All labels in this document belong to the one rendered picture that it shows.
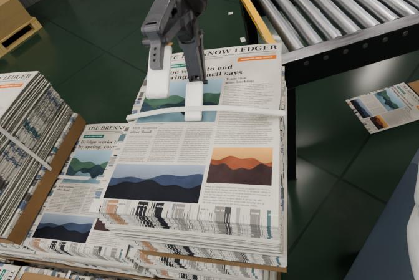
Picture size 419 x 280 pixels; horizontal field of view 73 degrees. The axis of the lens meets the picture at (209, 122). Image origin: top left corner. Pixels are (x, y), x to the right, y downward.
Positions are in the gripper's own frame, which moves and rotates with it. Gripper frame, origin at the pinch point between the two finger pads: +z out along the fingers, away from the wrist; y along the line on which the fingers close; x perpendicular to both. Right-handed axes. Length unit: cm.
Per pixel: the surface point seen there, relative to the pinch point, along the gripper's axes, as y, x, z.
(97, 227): 22.0, 28.0, 23.0
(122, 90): 158, 119, -60
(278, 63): 12.8, -14.2, -10.6
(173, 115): 8.0, 4.3, -0.2
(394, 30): 57, -48, -37
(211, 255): 12.6, -2.4, 23.8
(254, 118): 7.8, -10.5, 0.8
